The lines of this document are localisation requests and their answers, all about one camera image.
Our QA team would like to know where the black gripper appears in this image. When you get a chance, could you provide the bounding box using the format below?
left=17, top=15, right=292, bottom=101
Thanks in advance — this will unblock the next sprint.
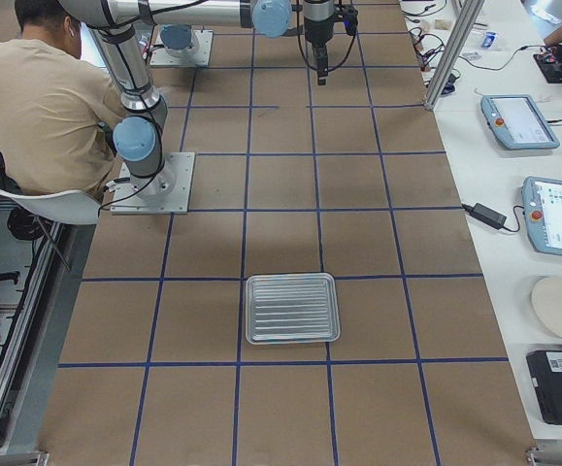
left=304, top=17, right=334, bottom=86

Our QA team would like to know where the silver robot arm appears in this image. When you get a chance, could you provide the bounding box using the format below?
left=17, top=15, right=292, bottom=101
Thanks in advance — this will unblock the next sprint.
left=60, top=1, right=357, bottom=113
left=159, top=24, right=193, bottom=50

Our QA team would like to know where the silver ribbed metal tray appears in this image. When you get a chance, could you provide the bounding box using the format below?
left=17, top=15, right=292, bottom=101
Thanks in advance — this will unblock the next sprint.
left=245, top=273, right=341, bottom=345

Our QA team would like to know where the teach pendant far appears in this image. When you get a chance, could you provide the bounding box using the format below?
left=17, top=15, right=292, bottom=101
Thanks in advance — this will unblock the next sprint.
left=480, top=94, right=560, bottom=150

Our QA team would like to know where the teach pendant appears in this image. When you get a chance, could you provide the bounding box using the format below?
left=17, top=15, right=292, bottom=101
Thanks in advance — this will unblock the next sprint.
left=480, top=94, right=560, bottom=150
left=521, top=177, right=562, bottom=256

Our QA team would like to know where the black power adapter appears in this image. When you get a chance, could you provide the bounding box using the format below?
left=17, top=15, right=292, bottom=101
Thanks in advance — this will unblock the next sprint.
left=462, top=203, right=507, bottom=230

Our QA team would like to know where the teach pendant near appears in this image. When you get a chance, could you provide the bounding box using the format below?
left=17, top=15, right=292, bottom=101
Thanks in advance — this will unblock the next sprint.
left=521, top=177, right=562, bottom=256

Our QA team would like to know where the person in beige shirt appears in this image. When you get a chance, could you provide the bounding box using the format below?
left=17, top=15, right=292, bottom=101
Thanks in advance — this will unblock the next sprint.
left=0, top=1, right=126, bottom=199

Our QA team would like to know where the white plastic chair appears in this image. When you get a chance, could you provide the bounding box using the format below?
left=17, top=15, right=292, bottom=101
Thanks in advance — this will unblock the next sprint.
left=0, top=185, right=102, bottom=271

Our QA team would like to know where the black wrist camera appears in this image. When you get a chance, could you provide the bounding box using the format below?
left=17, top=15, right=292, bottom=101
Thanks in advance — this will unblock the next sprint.
left=340, top=5, right=358, bottom=37

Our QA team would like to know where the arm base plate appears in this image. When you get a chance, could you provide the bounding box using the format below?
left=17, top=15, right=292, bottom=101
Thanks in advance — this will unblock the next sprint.
left=149, top=29, right=214, bottom=68
left=109, top=152, right=195, bottom=215

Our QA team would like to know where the aluminium frame post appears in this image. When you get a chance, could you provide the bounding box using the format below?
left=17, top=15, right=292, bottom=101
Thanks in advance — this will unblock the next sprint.
left=424, top=0, right=484, bottom=111

